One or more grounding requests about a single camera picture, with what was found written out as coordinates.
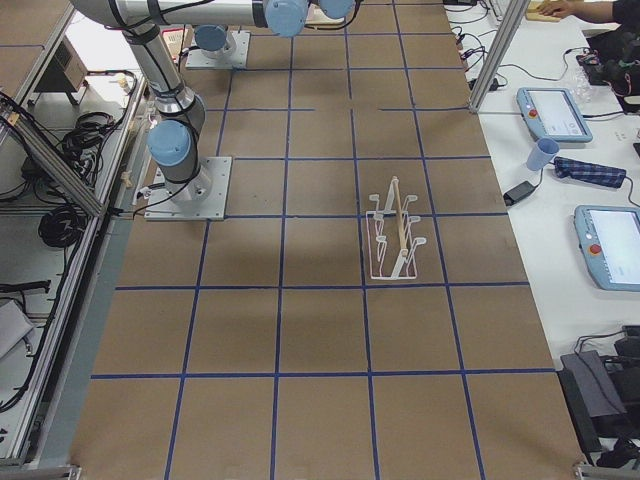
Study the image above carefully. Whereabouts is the person's hand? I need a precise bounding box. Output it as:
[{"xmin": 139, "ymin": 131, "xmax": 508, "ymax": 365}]
[{"xmin": 536, "ymin": 0, "xmax": 580, "ymax": 19}]

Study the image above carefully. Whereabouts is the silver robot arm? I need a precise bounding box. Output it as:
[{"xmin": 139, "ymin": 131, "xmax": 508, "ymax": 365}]
[
  {"xmin": 72, "ymin": 1, "xmax": 314, "ymax": 207},
  {"xmin": 194, "ymin": 24, "xmax": 236, "ymax": 59}
]

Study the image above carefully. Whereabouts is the blue cup on desk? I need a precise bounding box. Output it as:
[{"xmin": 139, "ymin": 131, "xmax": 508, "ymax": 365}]
[{"xmin": 525, "ymin": 138, "xmax": 559, "ymax": 171}]

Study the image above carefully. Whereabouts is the far teach pendant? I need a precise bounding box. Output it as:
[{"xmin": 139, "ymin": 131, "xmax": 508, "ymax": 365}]
[{"xmin": 516, "ymin": 87, "xmax": 593, "ymax": 143}]

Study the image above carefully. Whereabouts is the teach pendant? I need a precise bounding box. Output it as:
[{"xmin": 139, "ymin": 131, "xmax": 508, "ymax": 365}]
[
  {"xmin": 516, "ymin": 87, "xmax": 593, "ymax": 143},
  {"xmin": 573, "ymin": 205, "xmax": 639, "ymax": 292}
]

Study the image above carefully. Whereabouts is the blue checkered umbrella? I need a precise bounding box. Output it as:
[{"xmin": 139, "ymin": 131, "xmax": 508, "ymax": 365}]
[{"xmin": 553, "ymin": 156, "xmax": 627, "ymax": 189}]

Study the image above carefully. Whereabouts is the black power adapter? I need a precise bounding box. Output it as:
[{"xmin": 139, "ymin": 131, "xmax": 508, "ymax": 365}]
[{"xmin": 503, "ymin": 181, "xmax": 537, "ymax": 207}]

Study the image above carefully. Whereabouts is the near teach pendant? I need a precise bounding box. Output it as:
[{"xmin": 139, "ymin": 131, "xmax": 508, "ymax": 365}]
[{"xmin": 573, "ymin": 205, "xmax": 639, "ymax": 292}]

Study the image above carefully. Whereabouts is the aluminium frame post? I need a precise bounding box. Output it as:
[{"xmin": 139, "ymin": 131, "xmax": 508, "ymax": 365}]
[{"xmin": 469, "ymin": 0, "xmax": 529, "ymax": 113}]

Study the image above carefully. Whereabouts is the white wire cup rack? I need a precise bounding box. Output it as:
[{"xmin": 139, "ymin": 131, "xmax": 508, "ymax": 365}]
[{"xmin": 365, "ymin": 176, "xmax": 427, "ymax": 281}]

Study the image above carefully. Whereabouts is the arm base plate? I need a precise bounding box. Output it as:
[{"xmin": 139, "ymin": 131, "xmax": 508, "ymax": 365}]
[
  {"xmin": 144, "ymin": 157, "xmax": 232, "ymax": 221},
  {"xmin": 185, "ymin": 30, "xmax": 250, "ymax": 70}
]

